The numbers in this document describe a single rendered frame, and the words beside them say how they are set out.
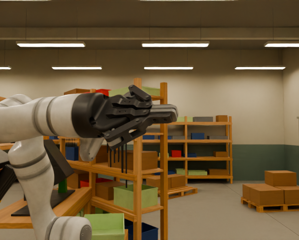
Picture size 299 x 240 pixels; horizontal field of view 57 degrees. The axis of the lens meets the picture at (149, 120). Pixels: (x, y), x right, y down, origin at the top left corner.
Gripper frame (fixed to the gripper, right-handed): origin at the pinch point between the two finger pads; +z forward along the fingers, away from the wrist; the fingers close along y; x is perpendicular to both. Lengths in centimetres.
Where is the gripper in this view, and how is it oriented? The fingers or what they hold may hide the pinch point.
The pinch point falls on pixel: (164, 113)
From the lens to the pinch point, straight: 41.4
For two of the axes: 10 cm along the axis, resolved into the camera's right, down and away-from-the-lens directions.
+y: 2.6, -7.0, 6.6
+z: 9.3, -0.1, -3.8
